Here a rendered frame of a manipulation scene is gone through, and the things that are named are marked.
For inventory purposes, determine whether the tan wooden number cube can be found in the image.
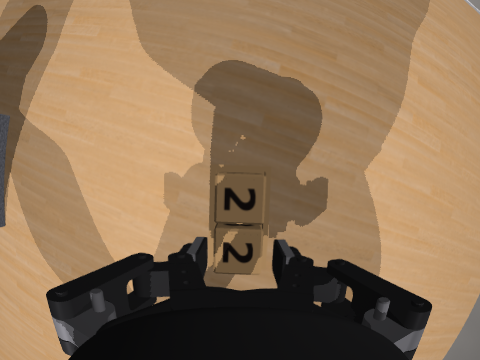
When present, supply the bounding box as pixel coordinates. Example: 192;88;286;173
214;173;266;225
213;223;263;275

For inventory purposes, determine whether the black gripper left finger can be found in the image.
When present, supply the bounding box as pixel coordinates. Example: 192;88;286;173
46;237;215;356

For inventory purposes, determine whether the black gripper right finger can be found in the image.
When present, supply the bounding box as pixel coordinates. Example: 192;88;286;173
269;239;432;360

